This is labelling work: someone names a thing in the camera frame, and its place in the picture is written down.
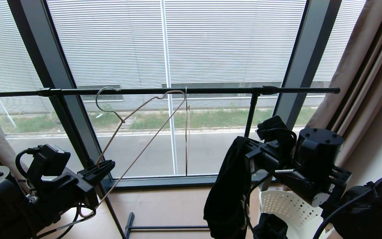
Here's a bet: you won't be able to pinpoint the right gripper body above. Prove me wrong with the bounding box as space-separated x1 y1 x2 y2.
244 141 331 208

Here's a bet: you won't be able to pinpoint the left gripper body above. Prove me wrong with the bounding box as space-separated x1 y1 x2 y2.
12 171 99 233

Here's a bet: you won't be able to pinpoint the black shorts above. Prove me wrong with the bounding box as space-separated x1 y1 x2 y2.
203 136 253 239

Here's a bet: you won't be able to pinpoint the pink clothes hanger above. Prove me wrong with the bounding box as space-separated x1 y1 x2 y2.
184 87 191 176
77 86 187 219

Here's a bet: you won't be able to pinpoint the white laundry basket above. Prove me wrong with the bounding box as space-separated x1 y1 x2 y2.
259 190 327 239

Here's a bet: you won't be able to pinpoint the heap of clothes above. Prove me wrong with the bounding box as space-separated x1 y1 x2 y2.
253 213 288 239

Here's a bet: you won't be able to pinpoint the black clothes rack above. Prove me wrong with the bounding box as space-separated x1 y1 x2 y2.
0 86 341 239

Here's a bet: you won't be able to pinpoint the black cable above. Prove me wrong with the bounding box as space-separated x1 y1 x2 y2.
312 158 382 239
243 173 273 233
15 147 80 239

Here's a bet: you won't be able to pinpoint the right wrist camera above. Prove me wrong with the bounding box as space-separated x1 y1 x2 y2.
257 116 297 153

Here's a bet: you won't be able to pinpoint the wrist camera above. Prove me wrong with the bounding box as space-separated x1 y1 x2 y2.
29 144 71 186
257 116 297 153

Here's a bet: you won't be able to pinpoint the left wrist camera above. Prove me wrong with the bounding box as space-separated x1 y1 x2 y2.
29 144 71 186

